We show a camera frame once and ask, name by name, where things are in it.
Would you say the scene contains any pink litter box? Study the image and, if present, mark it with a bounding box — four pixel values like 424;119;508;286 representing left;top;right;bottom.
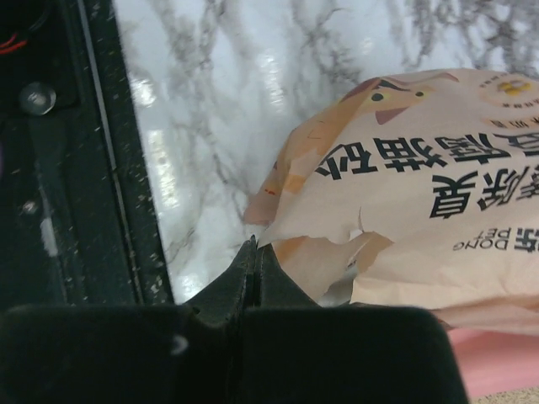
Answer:
448;329;538;398

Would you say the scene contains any orange cat litter bag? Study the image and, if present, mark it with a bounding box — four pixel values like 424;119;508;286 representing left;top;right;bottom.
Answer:
244;69;538;335

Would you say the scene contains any black table front rail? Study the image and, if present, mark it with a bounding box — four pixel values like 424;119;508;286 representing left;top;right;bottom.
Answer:
1;1;173;309

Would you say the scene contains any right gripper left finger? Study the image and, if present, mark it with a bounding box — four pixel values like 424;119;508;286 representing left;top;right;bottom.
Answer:
186;237;257;327

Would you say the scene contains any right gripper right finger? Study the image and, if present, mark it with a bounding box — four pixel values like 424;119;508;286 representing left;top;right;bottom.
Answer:
255;246;319;309

